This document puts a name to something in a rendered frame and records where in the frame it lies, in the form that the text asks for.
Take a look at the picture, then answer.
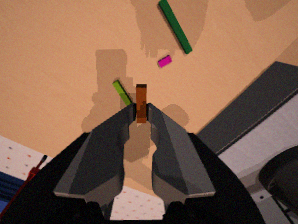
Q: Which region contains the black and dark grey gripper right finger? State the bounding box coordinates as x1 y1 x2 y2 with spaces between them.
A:
146 103 266 224

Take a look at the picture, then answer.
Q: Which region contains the orange rod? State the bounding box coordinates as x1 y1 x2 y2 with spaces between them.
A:
136 84 147 123

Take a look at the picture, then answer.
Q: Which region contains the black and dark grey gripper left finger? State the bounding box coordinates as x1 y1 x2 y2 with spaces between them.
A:
0 102 137 224

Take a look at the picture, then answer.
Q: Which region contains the small magenta block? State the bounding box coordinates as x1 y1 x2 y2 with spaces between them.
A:
158 55 172 68

